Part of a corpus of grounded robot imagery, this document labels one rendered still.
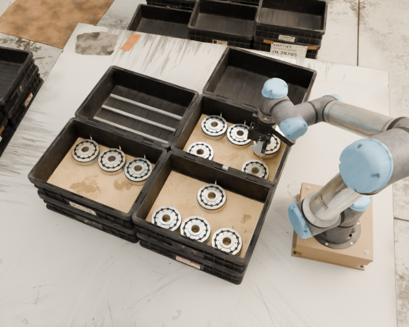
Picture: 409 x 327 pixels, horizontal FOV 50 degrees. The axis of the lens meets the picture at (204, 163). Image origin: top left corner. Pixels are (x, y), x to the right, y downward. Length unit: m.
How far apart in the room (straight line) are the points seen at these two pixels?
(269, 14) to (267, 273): 1.74
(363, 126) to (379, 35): 2.52
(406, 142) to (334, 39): 2.56
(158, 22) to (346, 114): 2.05
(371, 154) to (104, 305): 1.02
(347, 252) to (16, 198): 1.25
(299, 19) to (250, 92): 1.06
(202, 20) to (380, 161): 2.13
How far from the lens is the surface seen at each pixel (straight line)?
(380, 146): 1.01
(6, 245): 1.77
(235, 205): 1.56
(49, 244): 1.71
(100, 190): 1.62
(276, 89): 1.36
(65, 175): 1.68
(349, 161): 1.04
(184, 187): 1.59
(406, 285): 2.55
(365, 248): 1.62
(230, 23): 2.93
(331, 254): 1.59
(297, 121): 1.32
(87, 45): 2.32
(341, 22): 3.73
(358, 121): 1.25
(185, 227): 1.48
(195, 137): 1.72
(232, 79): 1.93
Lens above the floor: 2.20
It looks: 56 degrees down
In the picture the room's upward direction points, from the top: 2 degrees clockwise
